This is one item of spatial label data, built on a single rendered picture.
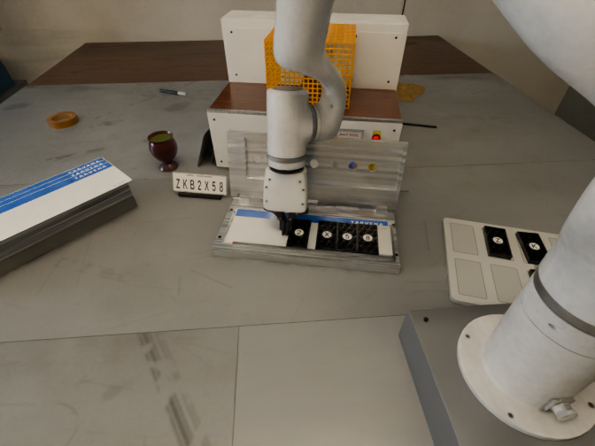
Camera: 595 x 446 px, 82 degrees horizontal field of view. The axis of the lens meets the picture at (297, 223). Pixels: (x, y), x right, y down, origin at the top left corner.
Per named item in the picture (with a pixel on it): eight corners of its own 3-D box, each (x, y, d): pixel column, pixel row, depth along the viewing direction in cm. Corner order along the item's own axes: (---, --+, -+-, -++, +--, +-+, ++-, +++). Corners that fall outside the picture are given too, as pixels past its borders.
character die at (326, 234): (314, 251, 80) (314, 248, 79) (318, 223, 87) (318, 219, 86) (336, 253, 79) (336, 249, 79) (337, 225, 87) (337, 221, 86)
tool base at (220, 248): (212, 255, 82) (210, 244, 79) (235, 202, 97) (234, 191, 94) (398, 274, 77) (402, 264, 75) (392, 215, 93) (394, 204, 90)
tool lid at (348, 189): (226, 132, 84) (228, 130, 85) (231, 201, 93) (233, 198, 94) (408, 143, 79) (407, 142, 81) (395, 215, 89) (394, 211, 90)
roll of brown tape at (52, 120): (68, 129, 130) (65, 124, 128) (42, 127, 131) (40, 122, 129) (84, 118, 137) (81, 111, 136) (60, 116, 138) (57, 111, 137)
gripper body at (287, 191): (259, 165, 72) (261, 212, 77) (308, 169, 71) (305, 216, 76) (266, 154, 78) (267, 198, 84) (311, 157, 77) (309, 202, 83)
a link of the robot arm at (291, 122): (302, 144, 78) (263, 148, 75) (304, 83, 72) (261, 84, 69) (315, 157, 71) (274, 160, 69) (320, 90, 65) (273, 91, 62)
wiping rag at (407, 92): (391, 80, 168) (392, 76, 167) (427, 86, 162) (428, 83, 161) (376, 96, 154) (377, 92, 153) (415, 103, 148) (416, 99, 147)
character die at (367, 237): (357, 255, 79) (357, 251, 78) (357, 226, 86) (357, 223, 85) (378, 257, 79) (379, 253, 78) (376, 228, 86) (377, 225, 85)
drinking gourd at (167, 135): (150, 170, 109) (139, 139, 101) (167, 157, 115) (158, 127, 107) (170, 177, 106) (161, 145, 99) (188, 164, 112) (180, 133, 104)
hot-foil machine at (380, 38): (216, 169, 110) (191, 39, 84) (246, 115, 139) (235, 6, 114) (458, 188, 102) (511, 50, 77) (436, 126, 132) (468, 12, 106)
